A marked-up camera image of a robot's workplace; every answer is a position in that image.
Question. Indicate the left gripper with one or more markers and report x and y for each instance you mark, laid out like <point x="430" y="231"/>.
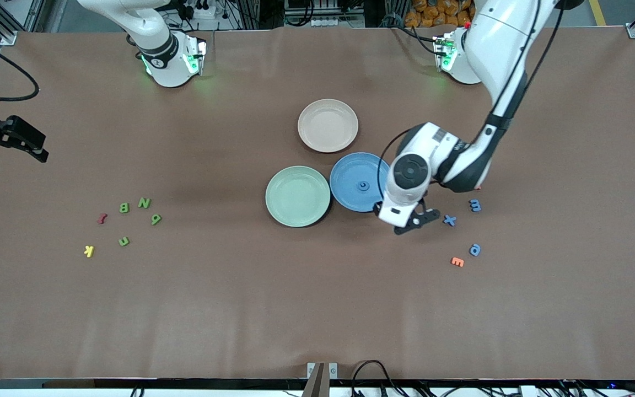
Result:
<point x="375" y="208"/>

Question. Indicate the blue foam letter X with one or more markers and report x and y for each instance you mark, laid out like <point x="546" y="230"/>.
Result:
<point x="449" y="220"/>

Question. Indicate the blue foam letter m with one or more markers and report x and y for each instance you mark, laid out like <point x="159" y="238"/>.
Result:
<point x="475" y="207"/>

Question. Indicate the blue foam letter a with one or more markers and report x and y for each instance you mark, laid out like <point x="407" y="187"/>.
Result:
<point x="475" y="251"/>

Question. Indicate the blue foam letter G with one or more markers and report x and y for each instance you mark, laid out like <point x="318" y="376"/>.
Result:
<point x="361" y="186"/>

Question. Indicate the blue plate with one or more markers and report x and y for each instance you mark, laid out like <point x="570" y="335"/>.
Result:
<point x="348" y="176"/>

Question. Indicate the green foam letter N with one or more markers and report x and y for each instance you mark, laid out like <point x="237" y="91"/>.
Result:
<point x="144" y="203"/>
<point x="124" y="242"/>

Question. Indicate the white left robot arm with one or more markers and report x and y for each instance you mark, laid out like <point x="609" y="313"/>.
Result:
<point x="494" y="49"/>

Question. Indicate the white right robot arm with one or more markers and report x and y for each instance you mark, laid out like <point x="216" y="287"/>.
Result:
<point x="166" y="60"/>

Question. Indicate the orange foam letter E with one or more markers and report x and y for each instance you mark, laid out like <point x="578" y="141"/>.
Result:
<point x="457" y="262"/>

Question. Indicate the green plate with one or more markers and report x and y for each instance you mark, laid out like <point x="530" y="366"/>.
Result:
<point x="297" y="196"/>

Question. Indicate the red foam letter I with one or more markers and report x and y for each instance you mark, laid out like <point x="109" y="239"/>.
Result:
<point x="102" y="219"/>

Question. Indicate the beige plate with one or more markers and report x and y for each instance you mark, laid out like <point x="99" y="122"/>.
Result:
<point x="328" y="125"/>

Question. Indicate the green foam letter B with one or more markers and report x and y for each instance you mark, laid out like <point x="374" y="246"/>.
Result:
<point x="123" y="208"/>

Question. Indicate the yellow foam letter K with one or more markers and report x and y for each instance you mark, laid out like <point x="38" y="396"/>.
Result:
<point x="89" y="251"/>

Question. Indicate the green foam digit 6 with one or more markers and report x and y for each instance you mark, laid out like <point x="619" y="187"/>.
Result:
<point x="156" y="220"/>

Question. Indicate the pile of orange packets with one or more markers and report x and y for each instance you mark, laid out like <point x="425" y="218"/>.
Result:
<point x="439" y="14"/>

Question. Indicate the long white socket strip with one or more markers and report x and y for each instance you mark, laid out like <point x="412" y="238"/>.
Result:
<point x="326" y="22"/>

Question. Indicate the white power strip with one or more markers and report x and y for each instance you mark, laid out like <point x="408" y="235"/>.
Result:
<point x="204" y="10"/>

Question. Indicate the silver camera mount bracket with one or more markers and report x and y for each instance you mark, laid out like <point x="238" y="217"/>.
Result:
<point x="331" y="370"/>

